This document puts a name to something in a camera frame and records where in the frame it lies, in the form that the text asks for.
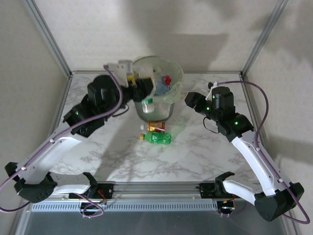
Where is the aluminium frame post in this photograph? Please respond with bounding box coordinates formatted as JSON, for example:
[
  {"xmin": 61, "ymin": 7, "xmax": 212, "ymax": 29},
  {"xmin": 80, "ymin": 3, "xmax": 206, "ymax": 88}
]
[
  {"xmin": 288, "ymin": 217, "xmax": 303, "ymax": 235},
  {"xmin": 241, "ymin": 0, "xmax": 290, "ymax": 76},
  {"xmin": 22, "ymin": 0, "xmax": 73, "ymax": 77},
  {"xmin": 9, "ymin": 203, "xmax": 34, "ymax": 235}
]

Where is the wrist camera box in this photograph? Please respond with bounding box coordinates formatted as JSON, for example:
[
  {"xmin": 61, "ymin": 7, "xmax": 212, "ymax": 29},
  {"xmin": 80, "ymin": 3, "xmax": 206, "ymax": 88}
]
[
  {"xmin": 206, "ymin": 81, "xmax": 219, "ymax": 101},
  {"xmin": 104, "ymin": 60, "xmax": 134, "ymax": 87}
]

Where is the red yellow label bottle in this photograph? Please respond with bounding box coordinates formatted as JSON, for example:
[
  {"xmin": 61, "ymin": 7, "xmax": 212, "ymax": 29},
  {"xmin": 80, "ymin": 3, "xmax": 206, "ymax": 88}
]
[{"xmin": 139, "ymin": 121, "xmax": 167, "ymax": 133}]

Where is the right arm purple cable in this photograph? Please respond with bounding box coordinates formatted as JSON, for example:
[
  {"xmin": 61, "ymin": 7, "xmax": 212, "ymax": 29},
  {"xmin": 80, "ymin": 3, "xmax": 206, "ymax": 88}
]
[{"xmin": 216, "ymin": 80, "xmax": 311, "ymax": 225}]

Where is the grey slotted cable duct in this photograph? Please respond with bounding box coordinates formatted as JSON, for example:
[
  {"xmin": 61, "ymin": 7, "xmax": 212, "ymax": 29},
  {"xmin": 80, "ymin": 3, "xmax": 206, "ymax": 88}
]
[{"xmin": 31, "ymin": 201, "xmax": 219, "ymax": 212}]

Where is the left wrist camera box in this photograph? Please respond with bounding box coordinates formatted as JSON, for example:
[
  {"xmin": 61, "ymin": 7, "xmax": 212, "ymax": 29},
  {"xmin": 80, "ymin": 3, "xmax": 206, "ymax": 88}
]
[{"xmin": 104, "ymin": 60, "xmax": 134, "ymax": 87}]

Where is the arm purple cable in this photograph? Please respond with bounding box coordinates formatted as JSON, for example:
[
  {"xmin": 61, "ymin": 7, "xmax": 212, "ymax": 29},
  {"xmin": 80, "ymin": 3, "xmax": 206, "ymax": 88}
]
[
  {"xmin": 216, "ymin": 80, "xmax": 311, "ymax": 225},
  {"xmin": 0, "ymin": 65, "xmax": 124, "ymax": 218}
]

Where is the green soda bottle with label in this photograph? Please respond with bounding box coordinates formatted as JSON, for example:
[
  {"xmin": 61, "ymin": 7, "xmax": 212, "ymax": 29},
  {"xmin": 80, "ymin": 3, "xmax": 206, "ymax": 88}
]
[{"xmin": 139, "ymin": 132, "xmax": 172, "ymax": 145}]

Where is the wide aluminium base rail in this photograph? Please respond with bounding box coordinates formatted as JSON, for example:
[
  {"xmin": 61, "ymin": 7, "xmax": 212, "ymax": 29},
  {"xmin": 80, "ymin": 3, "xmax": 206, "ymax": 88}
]
[{"xmin": 23, "ymin": 180, "xmax": 291, "ymax": 203}]

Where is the white green label bottle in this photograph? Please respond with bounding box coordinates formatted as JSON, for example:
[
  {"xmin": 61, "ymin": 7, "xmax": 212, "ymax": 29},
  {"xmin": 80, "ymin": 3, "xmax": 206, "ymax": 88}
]
[{"xmin": 134, "ymin": 65, "xmax": 157, "ymax": 113}]

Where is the gripper thin black cable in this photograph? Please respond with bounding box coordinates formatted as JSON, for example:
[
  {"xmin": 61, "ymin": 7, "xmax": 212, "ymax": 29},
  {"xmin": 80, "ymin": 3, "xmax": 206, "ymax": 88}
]
[
  {"xmin": 107, "ymin": 105, "xmax": 130, "ymax": 118},
  {"xmin": 203, "ymin": 117, "xmax": 220, "ymax": 134}
]

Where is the left gripper thin black cable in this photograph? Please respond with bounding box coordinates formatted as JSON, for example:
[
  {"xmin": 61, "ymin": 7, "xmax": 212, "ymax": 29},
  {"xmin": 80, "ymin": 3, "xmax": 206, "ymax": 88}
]
[{"xmin": 107, "ymin": 105, "xmax": 130, "ymax": 118}]

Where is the right gripper thin black cable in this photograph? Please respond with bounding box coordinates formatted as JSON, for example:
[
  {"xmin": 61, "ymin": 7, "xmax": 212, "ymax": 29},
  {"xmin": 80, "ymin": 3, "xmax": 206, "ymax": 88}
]
[{"xmin": 203, "ymin": 117, "xmax": 220, "ymax": 134}]

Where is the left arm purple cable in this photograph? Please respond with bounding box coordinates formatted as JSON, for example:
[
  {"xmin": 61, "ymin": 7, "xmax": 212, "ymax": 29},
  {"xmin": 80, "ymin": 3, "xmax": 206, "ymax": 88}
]
[{"xmin": 0, "ymin": 65, "xmax": 124, "ymax": 218}]

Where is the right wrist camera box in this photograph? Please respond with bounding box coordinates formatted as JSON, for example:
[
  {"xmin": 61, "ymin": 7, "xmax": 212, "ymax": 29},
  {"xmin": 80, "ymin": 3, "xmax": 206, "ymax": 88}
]
[{"xmin": 206, "ymin": 81, "xmax": 219, "ymax": 101}]

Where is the aluminium frame rail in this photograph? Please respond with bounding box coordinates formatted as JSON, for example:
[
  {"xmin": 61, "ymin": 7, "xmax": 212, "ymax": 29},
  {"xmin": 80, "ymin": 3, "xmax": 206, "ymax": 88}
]
[
  {"xmin": 70, "ymin": 70, "xmax": 244, "ymax": 75},
  {"xmin": 46, "ymin": 73, "xmax": 73, "ymax": 147},
  {"xmin": 239, "ymin": 73, "xmax": 284, "ymax": 182}
]

